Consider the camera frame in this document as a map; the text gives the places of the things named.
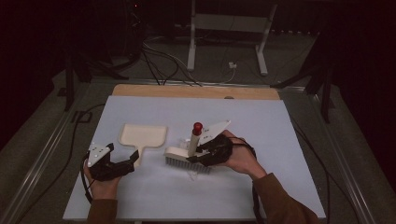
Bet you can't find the left hand-held gripper cable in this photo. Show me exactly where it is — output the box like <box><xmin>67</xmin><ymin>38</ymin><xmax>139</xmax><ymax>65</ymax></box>
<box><xmin>79</xmin><ymin>154</ymin><xmax>95</xmax><ymax>205</ymax></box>

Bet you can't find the white metal stand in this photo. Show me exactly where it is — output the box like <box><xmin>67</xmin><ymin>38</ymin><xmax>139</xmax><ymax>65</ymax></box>
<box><xmin>186</xmin><ymin>0</ymin><xmax>278</xmax><ymax>77</ymax></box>

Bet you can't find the aluminium floor rail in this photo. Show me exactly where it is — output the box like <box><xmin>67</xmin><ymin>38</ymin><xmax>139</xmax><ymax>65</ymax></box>
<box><xmin>306</xmin><ymin>88</ymin><xmax>377</xmax><ymax>224</ymax></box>
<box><xmin>0</xmin><ymin>83</ymin><xmax>92</xmax><ymax>224</ymax></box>

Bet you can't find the black tripod stand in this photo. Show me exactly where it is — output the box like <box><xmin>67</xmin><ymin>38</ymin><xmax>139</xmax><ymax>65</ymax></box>
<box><xmin>270</xmin><ymin>31</ymin><xmax>335</xmax><ymax>124</ymax></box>
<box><xmin>64</xmin><ymin>46</ymin><xmax>130</xmax><ymax>112</ymax></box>

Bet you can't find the black equipment rack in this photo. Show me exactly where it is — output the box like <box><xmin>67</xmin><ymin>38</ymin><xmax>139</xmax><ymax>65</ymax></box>
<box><xmin>102</xmin><ymin>0</ymin><xmax>148</xmax><ymax>63</ymax></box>

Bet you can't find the bundle of black cables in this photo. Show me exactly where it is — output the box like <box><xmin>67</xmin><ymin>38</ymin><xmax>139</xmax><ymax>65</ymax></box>
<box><xmin>141</xmin><ymin>40</ymin><xmax>204</xmax><ymax>87</ymax></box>

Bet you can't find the cream brush with red tip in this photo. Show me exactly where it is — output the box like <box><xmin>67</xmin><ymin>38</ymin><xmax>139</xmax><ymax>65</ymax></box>
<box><xmin>163</xmin><ymin>121</ymin><xmax>213</xmax><ymax>175</ymax></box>

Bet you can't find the person's right hand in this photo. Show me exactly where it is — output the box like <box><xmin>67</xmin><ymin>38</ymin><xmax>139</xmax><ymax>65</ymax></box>
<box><xmin>218</xmin><ymin>129</ymin><xmax>268</xmax><ymax>181</ymax></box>

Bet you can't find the cream plastic dustpan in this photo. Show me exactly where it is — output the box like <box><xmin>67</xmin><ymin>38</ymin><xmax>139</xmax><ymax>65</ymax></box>
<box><xmin>118</xmin><ymin>122</ymin><xmax>168</xmax><ymax>169</ymax></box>

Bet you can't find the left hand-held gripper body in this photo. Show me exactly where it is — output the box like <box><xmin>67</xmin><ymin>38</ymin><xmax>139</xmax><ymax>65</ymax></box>
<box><xmin>87</xmin><ymin>142</ymin><xmax>135</xmax><ymax>182</ymax></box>

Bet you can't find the white floor cable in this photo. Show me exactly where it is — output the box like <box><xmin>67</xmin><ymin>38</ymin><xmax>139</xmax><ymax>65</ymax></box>
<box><xmin>202</xmin><ymin>66</ymin><xmax>237</xmax><ymax>86</ymax></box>

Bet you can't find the person's left hand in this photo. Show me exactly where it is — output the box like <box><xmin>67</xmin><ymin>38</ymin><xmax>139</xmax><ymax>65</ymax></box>
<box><xmin>83</xmin><ymin>166</ymin><xmax>122</xmax><ymax>201</ymax></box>

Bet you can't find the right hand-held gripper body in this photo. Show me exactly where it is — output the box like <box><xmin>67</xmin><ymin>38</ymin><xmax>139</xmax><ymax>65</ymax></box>
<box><xmin>198</xmin><ymin>119</ymin><xmax>233</xmax><ymax>167</ymax></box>

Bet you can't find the black floor cable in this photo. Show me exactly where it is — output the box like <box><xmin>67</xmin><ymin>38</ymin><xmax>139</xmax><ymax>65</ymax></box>
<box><xmin>13</xmin><ymin>103</ymin><xmax>106</xmax><ymax>224</ymax></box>
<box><xmin>290</xmin><ymin>118</ymin><xmax>332</xmax><ymax>224</ymax></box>

